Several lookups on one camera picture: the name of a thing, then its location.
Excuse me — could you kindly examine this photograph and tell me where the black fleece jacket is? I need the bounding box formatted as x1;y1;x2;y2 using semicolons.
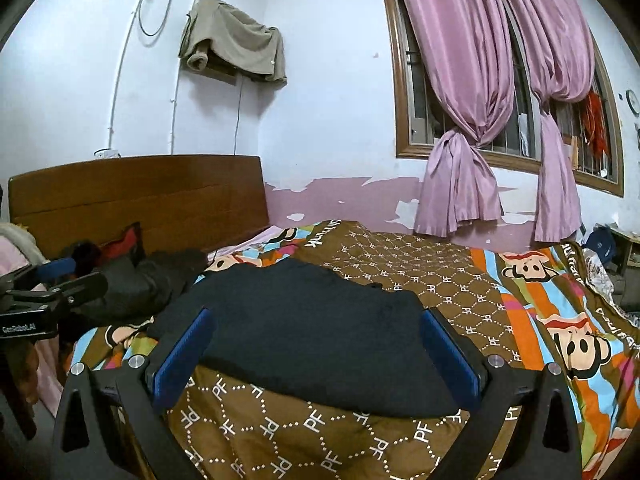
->
149;258;458;418

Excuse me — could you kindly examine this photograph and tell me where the black clothes pile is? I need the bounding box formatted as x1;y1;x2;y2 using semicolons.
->
62;240;207;328

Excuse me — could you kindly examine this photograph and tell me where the red pillow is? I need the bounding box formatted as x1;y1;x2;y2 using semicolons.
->
98;222;145;266

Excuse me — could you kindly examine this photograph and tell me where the cartoon monkey bed quilt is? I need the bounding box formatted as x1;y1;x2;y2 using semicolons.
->
69;218;640;480

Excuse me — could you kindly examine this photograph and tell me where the brown wooden headboard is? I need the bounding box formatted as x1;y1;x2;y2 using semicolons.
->
8;155;270;258

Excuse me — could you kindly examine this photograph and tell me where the navy blue cap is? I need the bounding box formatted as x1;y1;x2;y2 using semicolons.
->
582;226;616;264

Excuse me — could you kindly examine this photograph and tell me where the wooden side shelf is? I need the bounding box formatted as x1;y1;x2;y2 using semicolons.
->
608;226;640;275

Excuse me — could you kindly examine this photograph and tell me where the beige cloth covered unit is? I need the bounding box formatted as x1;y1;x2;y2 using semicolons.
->
178;0;288;84

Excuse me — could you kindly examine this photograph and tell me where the wooden framed barred window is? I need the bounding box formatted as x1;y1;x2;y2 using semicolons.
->
375;0;626;198

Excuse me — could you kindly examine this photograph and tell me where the red hanging garment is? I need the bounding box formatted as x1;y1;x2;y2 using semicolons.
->
579;89;610;159

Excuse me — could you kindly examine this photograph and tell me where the right pink tied curtain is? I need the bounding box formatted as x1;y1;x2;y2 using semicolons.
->
506;0;594;244

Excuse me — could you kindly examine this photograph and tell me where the pink tied curtain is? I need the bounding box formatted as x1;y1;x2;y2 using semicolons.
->
404;0;515;237
506;0;594;244

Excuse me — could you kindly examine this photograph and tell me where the left pink tied curtain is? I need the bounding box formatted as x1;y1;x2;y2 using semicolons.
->
404;0;515;237

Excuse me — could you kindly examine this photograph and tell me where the white wall cable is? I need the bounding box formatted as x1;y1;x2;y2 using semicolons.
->
93;0;184;158

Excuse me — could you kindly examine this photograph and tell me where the round wall clock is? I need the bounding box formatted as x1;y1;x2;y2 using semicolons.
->
625;89;640;117

